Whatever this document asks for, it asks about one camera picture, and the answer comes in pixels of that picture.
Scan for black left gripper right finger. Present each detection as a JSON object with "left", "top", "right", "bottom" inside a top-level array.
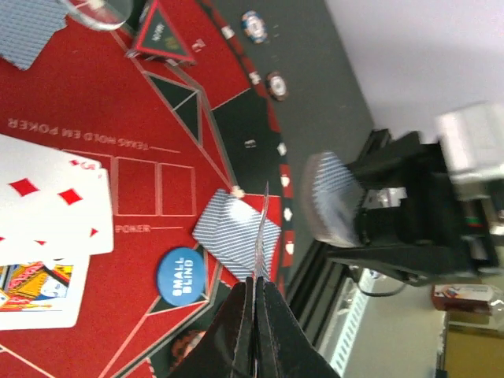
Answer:
[{"left": 254, "top": 277, "right": 339, "bottom": 378}]

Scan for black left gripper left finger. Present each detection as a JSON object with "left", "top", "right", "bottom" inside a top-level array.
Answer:
[{"left": 169, "top": 278, "right": 254, "bottom": 378}]

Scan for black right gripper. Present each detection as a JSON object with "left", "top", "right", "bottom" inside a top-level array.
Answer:
[{"left": 326, "top": 132, "right": 503, "bottom": 286}]

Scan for blue card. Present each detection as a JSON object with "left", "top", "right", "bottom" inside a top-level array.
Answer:
[
  {"left": 254, "top": 182, "right": 269, "bottom": 280},
  {"left": 1, "top": 0, "right": 68, "bottom": 70},
  {"left": 192, "top": 189, "right": 281, "bottom": 281}
]

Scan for grey card deck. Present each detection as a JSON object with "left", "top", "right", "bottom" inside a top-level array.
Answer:
[{"left": 301, "top": 151, "right": 364, "bottom": 248}]

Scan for blue small blind button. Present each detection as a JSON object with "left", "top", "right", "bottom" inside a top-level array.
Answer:
[{"left": 156, "top": 247, "right": 207, "bottom": 307}]

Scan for brown white chip stack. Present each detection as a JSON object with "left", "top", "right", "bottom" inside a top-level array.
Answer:
[{"left": 265, "top": 71, "right": 288, "bottom": 102}]

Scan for queen of spades card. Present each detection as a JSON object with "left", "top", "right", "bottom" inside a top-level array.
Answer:
[{"left": 1, "top": 255, "right": 91, "bottom": 331}]

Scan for red diamonds face-up card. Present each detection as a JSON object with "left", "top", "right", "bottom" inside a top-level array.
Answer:
[{"left": 1, "top": 135, "right": 114, "bottom": 264}]

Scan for purple white chip stack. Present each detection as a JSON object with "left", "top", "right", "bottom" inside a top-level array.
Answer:
[{"left": 241, "top": 10, "right": 268, "bottom": 44}]

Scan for clear round dealer puck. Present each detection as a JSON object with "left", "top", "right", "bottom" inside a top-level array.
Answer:
[{"left": 58, "top": 0, "right": 133, "bottom": 32}]

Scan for red box on shelf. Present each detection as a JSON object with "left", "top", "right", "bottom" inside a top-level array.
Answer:
[{"left": 431, "top": 283, "right": 503, "bottom": 316}]

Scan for round red black poker mat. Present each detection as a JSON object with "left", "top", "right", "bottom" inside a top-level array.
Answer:
[{"left": 1, "top": 1, "right": 295, "bottom": 377}]

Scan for light blue cable duct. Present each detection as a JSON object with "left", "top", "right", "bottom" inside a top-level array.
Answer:
[{"left": 318, "top": 279, "right": 369, "bottom": 376}]

